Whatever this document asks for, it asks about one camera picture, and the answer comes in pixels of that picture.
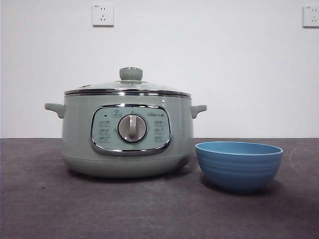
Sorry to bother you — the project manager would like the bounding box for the glass lid with green knob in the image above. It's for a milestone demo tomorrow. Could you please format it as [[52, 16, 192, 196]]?
[[63, 67, 190, 97]]

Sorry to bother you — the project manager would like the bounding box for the pale green electric steamer pot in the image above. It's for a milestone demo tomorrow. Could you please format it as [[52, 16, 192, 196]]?
[[44, 93, 207, 178]]

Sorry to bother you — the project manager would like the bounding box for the white wall socket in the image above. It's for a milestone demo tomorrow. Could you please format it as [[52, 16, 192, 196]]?
[[92, 3, 115, 27], [302, 5, 319, 28]]

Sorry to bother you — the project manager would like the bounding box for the blue ribbed bowl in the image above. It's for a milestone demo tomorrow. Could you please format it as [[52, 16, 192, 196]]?
[[195, 141, 284, 195]]

